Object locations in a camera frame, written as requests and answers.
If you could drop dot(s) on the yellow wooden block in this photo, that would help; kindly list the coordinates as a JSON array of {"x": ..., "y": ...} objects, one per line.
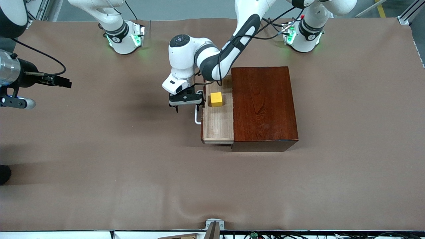
[{"x": 216, "y": 99}]

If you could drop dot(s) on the dark brown wooden cabinet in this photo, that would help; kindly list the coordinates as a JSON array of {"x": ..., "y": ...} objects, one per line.
[{"x": 265, "y": 106}]

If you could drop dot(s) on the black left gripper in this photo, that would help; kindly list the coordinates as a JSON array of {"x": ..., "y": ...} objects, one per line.
[{"x": 176, "y": 109}]

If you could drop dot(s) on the black round object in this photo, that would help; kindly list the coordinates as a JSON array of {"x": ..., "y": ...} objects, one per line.
[{"x": 4, "y": 174}]

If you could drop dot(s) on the grey metal clamp bracket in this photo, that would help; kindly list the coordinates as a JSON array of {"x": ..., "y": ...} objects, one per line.
[{"x": 221, "y": 225}]

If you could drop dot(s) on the single aluminium frame profile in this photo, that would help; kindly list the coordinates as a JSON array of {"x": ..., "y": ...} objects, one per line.
[{"x": 406, "y": 16}]

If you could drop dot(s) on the white table frame rail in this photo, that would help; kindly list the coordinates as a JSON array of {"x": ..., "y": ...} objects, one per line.
[{"x": 49, "y": 235}]

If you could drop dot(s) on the brown table mat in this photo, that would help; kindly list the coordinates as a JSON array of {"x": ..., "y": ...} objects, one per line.
[{"x": 99, "y": 139}]

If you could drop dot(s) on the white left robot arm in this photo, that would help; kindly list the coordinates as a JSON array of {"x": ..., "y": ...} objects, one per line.
[{"x": 181, "y": 59}]

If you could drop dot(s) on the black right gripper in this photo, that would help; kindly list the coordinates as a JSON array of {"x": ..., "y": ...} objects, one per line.
[{"x": 29, "y": 77}]

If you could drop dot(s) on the aluminium frame with crossed profiles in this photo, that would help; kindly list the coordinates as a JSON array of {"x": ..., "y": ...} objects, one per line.
[{"x": 40, "y": 10}]

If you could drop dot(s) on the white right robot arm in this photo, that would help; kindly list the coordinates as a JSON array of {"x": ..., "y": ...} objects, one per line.
[{"x": 123, "y": 36}]

